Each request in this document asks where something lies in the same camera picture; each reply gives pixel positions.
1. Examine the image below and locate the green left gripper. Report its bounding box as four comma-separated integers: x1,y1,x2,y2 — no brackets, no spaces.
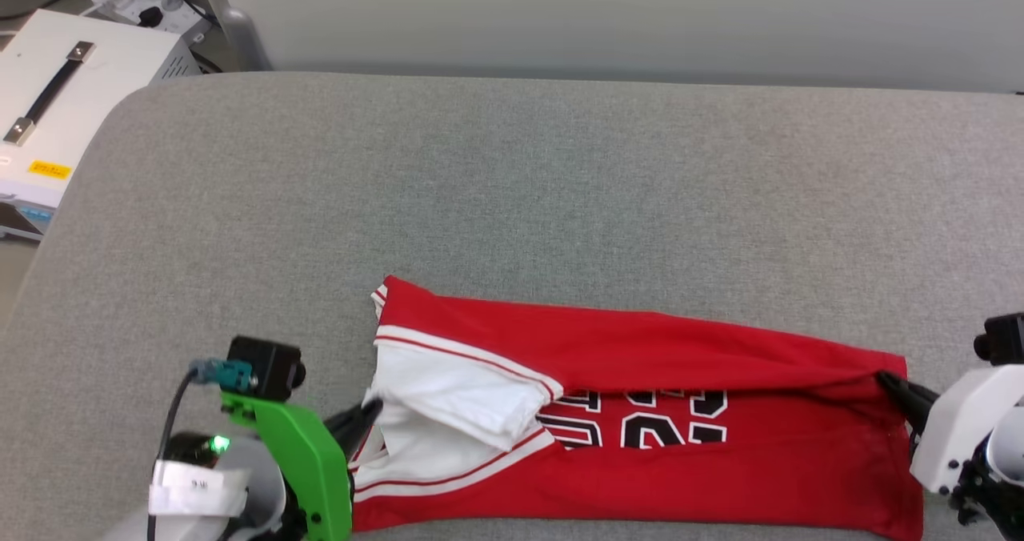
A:
220,391,384,541

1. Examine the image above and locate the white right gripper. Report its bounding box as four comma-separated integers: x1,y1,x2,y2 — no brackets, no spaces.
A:
876,364,1024,494

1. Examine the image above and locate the red and white basketball jersey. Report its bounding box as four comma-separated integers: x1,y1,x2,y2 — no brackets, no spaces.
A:
350,275,926,541

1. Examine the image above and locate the grey metal table leg with foot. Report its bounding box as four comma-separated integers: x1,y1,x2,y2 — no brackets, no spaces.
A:
194,0,272,73

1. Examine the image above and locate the white equipment case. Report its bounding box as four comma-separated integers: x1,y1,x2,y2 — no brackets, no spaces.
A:
0,9,202,242

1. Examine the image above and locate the white power strip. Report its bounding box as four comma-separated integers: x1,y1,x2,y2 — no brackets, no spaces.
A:
90,0,214,37

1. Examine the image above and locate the black left camera cable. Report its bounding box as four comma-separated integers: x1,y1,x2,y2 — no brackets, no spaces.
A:
146,358,257,541

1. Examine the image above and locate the black case handle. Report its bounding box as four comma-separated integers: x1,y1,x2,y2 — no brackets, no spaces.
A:
2,41,97,146

